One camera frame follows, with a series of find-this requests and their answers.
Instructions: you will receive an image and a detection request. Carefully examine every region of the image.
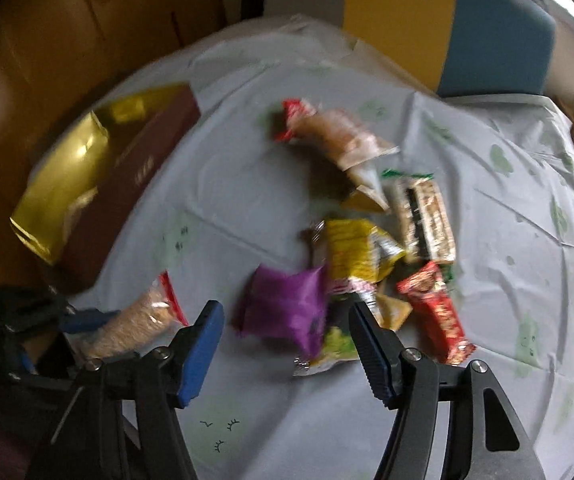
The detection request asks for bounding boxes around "red and white small packet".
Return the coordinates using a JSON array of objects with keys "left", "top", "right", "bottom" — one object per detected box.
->
[{"left": 329, "top": 277, "right": 382, "bottom": 303}]

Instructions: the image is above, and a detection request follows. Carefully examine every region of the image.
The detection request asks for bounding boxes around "yellow and blue cushion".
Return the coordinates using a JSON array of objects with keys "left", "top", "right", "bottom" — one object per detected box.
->
[{"left": 264, "top": 0, "right": 558, "bottom": 98}]

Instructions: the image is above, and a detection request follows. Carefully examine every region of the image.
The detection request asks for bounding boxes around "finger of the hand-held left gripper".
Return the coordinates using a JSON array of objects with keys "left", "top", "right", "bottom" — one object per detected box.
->
[{"left": 0, "top": 285, "right": 120, "bottom": 336}]

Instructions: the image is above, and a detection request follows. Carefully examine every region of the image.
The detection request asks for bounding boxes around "small yellow triangular packet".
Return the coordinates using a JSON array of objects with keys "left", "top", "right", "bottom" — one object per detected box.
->
[{"left": 374, "top": 290, "right": 414, "bottom": 332}]

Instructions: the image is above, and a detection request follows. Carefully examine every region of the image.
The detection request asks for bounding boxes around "white tablecloth with green print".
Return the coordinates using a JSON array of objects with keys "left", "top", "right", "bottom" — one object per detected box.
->
[{"left": 62, "top": 15, "right": 574, "bottom": 480}]

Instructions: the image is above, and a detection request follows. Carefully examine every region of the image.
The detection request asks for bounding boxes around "clear nut bar packet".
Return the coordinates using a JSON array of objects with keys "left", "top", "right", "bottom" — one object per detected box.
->
[{"left": 392, "top": 170, "right": 458, "bottom": 266}]

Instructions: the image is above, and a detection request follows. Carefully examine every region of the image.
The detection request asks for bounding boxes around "tan pastry packet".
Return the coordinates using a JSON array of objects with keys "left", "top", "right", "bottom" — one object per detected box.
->
[{"left": 274, "top": 98, "right": 400, "bottom": 171}]

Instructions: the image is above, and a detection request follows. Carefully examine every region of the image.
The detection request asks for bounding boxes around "green and yellow packet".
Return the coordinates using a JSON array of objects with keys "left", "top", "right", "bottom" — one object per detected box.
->
[{"left": 292, "top": 325, "right": 362, "bottom": 377}]

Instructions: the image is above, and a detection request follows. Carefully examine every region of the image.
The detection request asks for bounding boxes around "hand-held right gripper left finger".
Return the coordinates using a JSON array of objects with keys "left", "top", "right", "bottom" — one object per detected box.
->
[{"left": 27, "top": 300, "right": 225, "bottom": 480}]

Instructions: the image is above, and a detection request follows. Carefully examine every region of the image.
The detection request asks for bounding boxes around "purple snack packet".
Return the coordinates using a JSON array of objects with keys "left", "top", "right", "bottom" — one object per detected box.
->
[{"left": 232, "top": 262, "right": 330, "bottom": 356}]

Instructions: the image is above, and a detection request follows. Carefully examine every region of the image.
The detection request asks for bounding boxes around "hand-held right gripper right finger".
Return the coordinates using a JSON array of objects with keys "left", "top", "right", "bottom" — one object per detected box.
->
[{"left": 348, "top": 301, "right": 548, "bottom": 480}]

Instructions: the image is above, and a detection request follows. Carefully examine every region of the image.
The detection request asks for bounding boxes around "red floral snack packet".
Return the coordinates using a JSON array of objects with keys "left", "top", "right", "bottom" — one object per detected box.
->
[{"left": 396, "top": 260, "right": 478, "bottom": 366}]

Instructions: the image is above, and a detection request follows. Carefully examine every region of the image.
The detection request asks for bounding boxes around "clear grain bar packet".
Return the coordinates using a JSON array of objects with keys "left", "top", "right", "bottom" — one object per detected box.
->
[{"left": 74, "top": 271, "right": 190, "bottom": 361}]

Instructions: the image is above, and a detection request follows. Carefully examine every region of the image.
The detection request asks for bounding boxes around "small beige packet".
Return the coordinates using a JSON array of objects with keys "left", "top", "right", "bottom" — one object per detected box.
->
[{"left": 342, "top": 157, "right": 392, "bottom": 213}]

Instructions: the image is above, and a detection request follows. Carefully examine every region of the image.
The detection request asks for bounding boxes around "small dark brown packet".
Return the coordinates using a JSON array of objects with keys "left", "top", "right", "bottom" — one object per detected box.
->
[{"left": 302, "top": 220, "right": 330, "bottom": 266}]

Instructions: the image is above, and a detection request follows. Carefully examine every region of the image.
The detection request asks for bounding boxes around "maroon box with gold lining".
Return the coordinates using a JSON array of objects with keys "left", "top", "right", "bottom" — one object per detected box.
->
[{"left": 9, "top": 82, "right": 202, "bottom": 293}]

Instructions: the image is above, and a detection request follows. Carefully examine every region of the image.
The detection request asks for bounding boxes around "yellow snack packet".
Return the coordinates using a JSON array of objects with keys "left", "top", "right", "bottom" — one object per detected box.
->
[{"left": 324, "top": 217, "right": 408, "bottom": 283}]

